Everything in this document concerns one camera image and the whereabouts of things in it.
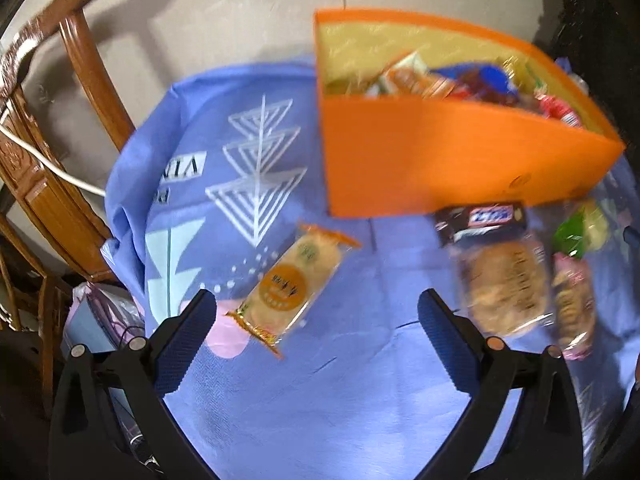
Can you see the carved wooden chair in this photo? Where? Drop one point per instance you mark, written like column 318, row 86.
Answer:
column 95, row 75

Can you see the dark carved wooden furniture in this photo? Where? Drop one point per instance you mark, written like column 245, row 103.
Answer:
column 600, row 10

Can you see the orange snack packet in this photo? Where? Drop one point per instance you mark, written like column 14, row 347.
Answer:
column 425, row 84

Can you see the translucent plastic bag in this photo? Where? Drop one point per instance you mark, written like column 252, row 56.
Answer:
column 105, row 315

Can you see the green yellow snack packet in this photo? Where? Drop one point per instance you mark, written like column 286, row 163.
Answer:
column 570, row 235

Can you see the rice cracker packet orange ends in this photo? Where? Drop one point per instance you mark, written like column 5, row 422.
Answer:
column 290, row 280

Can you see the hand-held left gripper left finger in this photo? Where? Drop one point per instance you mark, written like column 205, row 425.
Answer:
column 185, row 345

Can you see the orange fabric box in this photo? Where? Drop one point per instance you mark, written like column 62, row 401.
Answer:
column 425, row 160

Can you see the cookie packet dark blue label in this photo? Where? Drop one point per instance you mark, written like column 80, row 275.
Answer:
column 505, row 280

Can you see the blue printed tablecloth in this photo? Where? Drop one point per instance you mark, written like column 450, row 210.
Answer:
column 300, row 410

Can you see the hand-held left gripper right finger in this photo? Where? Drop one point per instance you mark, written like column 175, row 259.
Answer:
column 445, row 345

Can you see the red snack packet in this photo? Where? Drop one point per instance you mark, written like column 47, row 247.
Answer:
column 557, row 110

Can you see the blue snack packet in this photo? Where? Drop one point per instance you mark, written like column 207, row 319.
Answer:
column 490, row 76

